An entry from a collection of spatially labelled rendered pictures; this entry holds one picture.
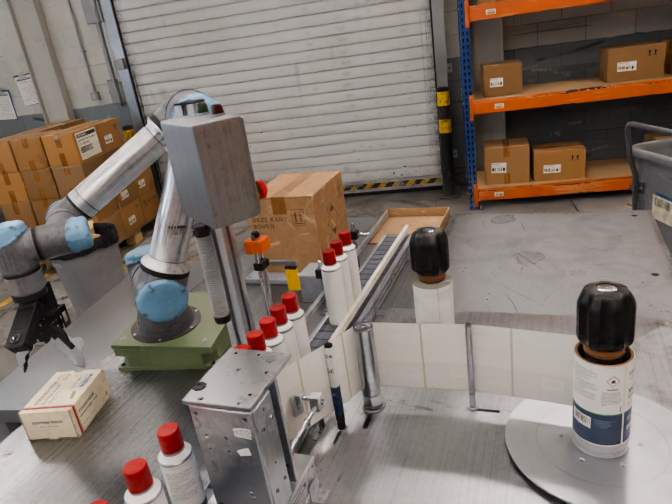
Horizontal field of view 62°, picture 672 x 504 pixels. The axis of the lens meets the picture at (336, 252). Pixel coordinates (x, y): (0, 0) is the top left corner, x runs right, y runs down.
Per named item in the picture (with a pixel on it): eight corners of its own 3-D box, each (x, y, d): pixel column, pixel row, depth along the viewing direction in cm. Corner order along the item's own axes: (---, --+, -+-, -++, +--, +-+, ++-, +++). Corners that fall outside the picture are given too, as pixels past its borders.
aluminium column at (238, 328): (258, 390, 132) (192, 102, 107) (242, 389, 134) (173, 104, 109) (266, 379, 136) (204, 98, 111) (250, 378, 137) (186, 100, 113)
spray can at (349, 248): (359, 304, 155) (350, 235, 147) (342, 303, 157) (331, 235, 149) (365, 295, 159) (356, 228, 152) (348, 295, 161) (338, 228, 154)
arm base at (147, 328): (174, 341, 145) (165, 308, 141) (126, 335, 150) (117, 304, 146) (204, 311, 158) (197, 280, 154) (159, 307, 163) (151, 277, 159)
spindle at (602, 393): (633, 462, 89) (644, 302, 78) (571, 455, 92) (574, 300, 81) (627, 425, 96) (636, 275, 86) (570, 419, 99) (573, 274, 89)
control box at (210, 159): (215, 230, 101) (190, 125, 94) (182, 214, 115) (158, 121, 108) (264, 214, 106) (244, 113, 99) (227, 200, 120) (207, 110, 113)
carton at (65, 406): (79, 437, 125) (69, 410, 122) (29, 441, 126) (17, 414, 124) (111, 393, 140) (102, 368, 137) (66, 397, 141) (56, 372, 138)
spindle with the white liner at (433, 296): (454, 364, 122) (445, 237, 111) (414, 361, 125) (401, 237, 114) (460, 342, 130) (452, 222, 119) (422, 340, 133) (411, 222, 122)
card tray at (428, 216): (436, 244, 201) (435, 233, 199) (367, 244, 210) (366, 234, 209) (450, 216, 226) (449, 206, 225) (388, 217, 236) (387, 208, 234)
